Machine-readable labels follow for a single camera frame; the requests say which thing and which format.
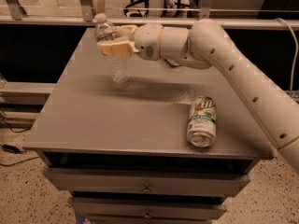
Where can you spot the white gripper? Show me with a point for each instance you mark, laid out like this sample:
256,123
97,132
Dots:
148,41

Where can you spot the clear plastic water bottle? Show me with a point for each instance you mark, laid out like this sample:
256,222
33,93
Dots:
106,31

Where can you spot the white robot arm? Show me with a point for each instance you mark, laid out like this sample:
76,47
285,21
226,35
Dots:
206,44

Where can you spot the black office chair base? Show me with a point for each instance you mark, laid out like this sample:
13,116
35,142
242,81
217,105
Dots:
154,8

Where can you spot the green 7up soda can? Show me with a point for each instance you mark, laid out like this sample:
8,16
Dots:
201,127

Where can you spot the grey drawer cabinet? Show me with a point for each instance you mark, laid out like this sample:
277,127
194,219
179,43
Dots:
90,122

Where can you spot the metal railing with glass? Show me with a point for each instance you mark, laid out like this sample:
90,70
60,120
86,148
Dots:
236,14

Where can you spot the upper grey drawer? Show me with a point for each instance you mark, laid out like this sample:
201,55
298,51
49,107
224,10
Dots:
139,182

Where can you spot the grey drawer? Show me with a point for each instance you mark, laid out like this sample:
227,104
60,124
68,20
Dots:
139,182
146,209

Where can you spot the lower grey drawer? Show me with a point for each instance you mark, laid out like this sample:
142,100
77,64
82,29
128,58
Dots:
146,209

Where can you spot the black power adapter with cable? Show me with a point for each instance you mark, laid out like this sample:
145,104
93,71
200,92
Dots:
14,149

